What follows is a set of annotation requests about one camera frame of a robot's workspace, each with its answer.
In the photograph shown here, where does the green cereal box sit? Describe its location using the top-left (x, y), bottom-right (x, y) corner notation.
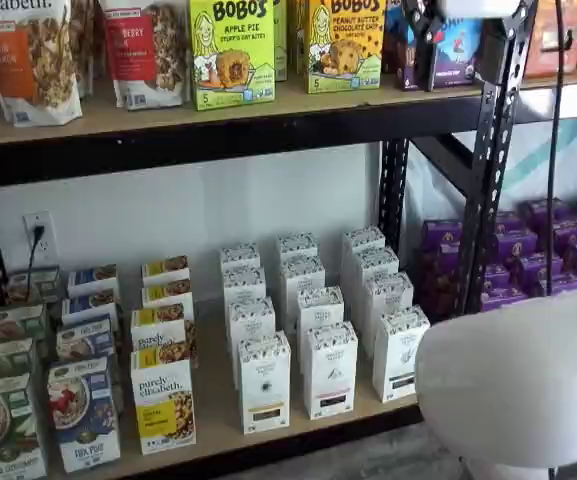
top-left (0, 337), bottom-right (37, 386)
top-left (5, 266), bottom-right (63, 307)
top-left (0, 372), bottom-right (49, 480)
top-left (0, 303), bottom-right (48, 346)

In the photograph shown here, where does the granola pouch orange label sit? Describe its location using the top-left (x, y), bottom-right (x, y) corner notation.
top-left (0, 0), bottom-right (85, 127)

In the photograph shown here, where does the blue cereal box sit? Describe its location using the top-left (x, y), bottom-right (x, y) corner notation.
top-left (55, 314), bottom-right (119, 364)
top-left (66, 263), bottom-right (119, 299)
top-left (46, 355), bottom-right (122, 474)
top-left (61, 288), bottom-right (119, 326)

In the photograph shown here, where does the white wall outlet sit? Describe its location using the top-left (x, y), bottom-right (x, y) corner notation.
top-left (22, 210), bottom-right (58, 267)

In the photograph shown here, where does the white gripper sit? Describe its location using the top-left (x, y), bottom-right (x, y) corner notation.
top-left (401, 0), bottom-right (524, 92)

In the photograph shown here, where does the granola pouch red label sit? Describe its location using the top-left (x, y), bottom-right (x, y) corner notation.
top-left (98, 0), bottom-right (193, 110)

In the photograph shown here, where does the white floral box dark strip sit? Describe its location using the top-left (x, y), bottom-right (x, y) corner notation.
top-left (362, 272), bottom-right (415, 361)
top-left (341, 225), bottom-right (387, 291)
top-left (371, 304), bottom-right (432, 404)
top-left (352, 246), bottom-right (400, 311)

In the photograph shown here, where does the blue Zbar box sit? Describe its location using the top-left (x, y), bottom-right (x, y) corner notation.
top-left (383, 0), bottom-right (485, 92)

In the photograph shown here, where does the white yellow granola box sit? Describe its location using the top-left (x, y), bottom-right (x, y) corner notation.
top-left (141, 254), bottom-right (191, 289)
top-left (129, 344), bottom-right (198, 456)
top-left (130, 303), bottom-right (197, 359)
top-left (141, 278), bottom-right (194, 311)

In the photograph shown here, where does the yellow Bobo's peanut butter box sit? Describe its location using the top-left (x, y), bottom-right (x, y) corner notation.
top-left (307, 0), bottom-right (387, 95)
top-left (287, 0), bottom-right (314, 76)

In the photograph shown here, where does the green Bobo's apple pie box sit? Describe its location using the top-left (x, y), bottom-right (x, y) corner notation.
top-left (189, 0), bottom-right (278, 112)
top-left (272, 0), bottom-right (290, 82)

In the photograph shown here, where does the white plastic sheet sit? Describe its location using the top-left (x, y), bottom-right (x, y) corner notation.
top-left (406, 112), bottom-right (577, 236)

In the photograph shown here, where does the white floral box pink strip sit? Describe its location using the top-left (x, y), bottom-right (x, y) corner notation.
top-left (301, 320), bottom-right (359, 421)
top-left (280, 255), bottom-right (327, 331)
top-left (296, 285), bottom-right (346, 346)
top-left (275, 232), bottom-right (319, 264)

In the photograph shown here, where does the white floral box yellow strip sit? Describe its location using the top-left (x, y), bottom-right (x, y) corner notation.
top-left (226, 295), bottom-right (278, 391)
top-left (222, 266), bottom-right (268, 321)
top-left (237, 330), bottom-right (293, 435)
top-left (219, 242), bottom-right (262, 275)

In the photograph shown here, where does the orange snack box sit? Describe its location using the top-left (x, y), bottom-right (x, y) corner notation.
top-left (522, 0), bottom-right (577, 80)

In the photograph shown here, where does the black plug with cord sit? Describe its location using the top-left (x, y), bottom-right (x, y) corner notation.
top-left (26, 224), bottom-right (47, 304)

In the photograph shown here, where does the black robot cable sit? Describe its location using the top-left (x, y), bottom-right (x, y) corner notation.
top-left (546, 0), bottom-right (565, 299)

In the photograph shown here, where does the black metal shelf rack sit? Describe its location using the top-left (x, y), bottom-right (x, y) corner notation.
top-left (0, 0), bottom-right (539, 480)

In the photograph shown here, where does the white granola pouch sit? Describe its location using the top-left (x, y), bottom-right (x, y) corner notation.
top-left (70, 0), bottom-right (100, 99)

